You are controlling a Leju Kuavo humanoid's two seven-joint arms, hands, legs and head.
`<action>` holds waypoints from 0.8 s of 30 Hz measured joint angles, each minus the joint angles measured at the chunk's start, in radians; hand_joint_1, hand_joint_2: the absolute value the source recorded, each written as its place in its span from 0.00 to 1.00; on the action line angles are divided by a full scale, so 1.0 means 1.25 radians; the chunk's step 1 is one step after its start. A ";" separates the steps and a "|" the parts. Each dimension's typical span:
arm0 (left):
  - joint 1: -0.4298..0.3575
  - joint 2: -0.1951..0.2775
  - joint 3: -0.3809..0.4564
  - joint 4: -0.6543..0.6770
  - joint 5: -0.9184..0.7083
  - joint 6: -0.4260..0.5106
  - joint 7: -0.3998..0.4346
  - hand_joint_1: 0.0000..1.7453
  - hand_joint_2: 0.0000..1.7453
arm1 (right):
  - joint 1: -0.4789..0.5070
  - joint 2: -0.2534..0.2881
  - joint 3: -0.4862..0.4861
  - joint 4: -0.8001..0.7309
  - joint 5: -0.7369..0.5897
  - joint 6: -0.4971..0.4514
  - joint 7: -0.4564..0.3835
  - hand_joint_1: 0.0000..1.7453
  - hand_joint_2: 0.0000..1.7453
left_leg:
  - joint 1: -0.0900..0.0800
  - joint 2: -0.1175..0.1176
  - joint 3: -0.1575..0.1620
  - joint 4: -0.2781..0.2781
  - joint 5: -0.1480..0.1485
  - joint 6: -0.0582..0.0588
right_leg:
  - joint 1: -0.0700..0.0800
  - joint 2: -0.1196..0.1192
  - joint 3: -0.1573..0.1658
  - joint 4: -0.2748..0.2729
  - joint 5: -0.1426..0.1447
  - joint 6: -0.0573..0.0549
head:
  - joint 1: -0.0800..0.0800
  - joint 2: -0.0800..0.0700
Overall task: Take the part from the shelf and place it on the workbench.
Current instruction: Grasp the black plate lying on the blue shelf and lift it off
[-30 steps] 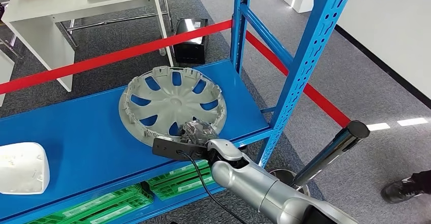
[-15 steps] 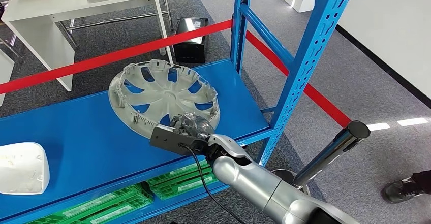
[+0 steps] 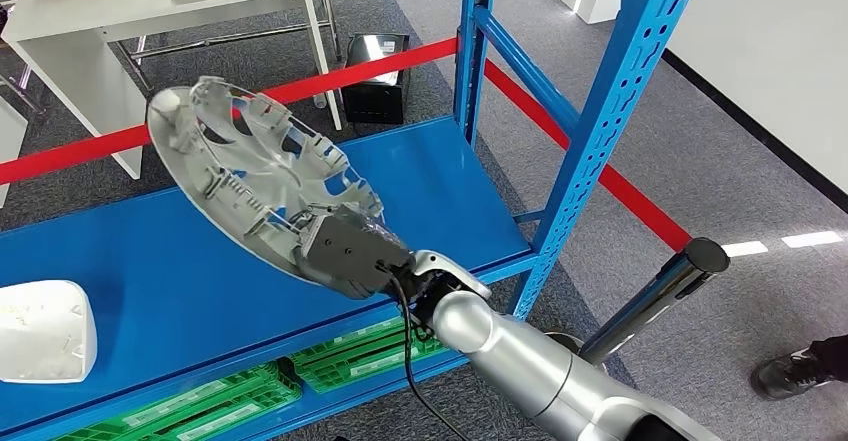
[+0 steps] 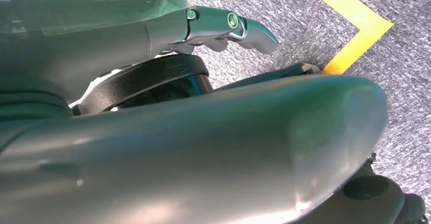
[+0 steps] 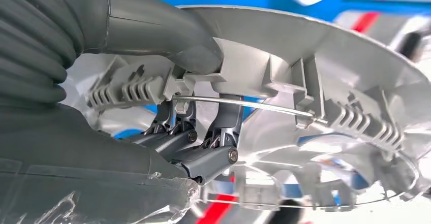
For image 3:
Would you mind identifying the red barrier belt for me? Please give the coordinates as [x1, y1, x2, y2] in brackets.
[0, 37, 460, 186]
[483, 60, 694, 254]

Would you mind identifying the blue metal shelf rack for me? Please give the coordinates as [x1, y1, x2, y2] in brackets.
[0, 0, 710, 441]

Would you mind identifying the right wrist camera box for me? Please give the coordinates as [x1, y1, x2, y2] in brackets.
[299, 214, 413, 294]

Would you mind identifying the glossy black box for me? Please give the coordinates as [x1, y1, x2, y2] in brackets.
[342, 32, 411, 126]

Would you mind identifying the black camera cable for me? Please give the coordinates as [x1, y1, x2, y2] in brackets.
[376, 260, 472, 441]

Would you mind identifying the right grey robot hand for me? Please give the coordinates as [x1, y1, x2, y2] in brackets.
[293, 204, 417, 302]

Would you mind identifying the grey plastic wheel hubcap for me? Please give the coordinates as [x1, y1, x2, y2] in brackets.
[145, 75, 399, 294]

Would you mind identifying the white cabinet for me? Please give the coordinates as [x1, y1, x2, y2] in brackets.
[0, 96, 29, 209]

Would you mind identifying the chrome stanchion post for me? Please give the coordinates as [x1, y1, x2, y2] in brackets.
[548, 237, 731, 376]

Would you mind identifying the green plastic crate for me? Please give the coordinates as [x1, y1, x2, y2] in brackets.
[288, 315, 425, 366]
[294, 335, 452, 395]
[52, 361, 296, 441]
[142, 391, 303, 441]

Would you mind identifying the person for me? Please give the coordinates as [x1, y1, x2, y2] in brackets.
[749, 335, 848, 402]

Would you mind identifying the chrome tube frame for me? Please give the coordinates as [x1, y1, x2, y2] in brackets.
[115, 17, 339, 95]

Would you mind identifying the white table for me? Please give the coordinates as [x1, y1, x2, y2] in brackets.
[0, 0, 343, 181]

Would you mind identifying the white mirror cover part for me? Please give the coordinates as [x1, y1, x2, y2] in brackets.
[0, 280, 99, 385]

